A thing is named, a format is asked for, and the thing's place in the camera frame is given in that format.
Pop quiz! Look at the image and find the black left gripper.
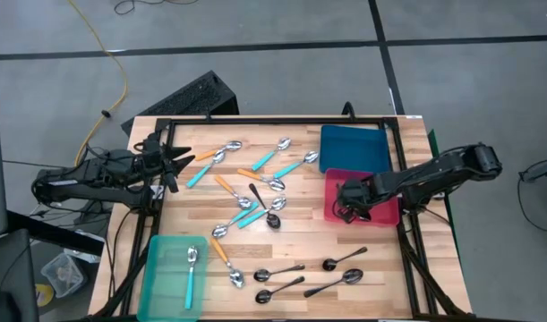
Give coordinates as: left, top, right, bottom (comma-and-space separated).
141, 131, 196, 194

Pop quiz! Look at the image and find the teal handled silver spoon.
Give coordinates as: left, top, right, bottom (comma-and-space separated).
251, 136, 293, 173
272, 149, 320, 180
184, 245, 200, 310
211, 200, 260, 240
185, 149, 226, 189
235, 196, 287, 230

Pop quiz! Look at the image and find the small black metal spoon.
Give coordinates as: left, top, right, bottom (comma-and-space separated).
321, 246, 369, 273
248, 182, 282, 231
253, 264, 306, 284
254, 275, 306, 305

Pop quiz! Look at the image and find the large black metal spoon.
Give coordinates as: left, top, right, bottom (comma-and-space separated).
303, 267, 364, 299

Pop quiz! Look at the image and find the teal translucent plastic bin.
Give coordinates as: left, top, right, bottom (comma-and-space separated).
137, 235, 209, 322

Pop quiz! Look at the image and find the pink translucent plastic bin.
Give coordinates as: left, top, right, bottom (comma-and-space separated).
322, 168, 400, 227

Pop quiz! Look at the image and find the blue plastic bin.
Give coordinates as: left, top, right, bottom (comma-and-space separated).
320, 124, 392, 174

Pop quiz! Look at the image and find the black perforated case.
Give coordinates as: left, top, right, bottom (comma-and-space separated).
120, 70, 241, 138

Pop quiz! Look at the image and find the black desk bar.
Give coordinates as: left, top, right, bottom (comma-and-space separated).
6, 209, 107, 257

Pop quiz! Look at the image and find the clear plastic container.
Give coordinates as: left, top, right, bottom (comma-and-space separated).
40, 252, 86, 300

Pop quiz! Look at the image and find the yellow tape roll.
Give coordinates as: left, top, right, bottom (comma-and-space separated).
34, 284, 56, 309

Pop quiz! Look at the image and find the yellow power cable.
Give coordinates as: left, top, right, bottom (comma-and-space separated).
66, 0, 129, 167

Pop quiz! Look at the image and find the thin black floor cable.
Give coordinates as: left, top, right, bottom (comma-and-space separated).
114, 0, 201, 16

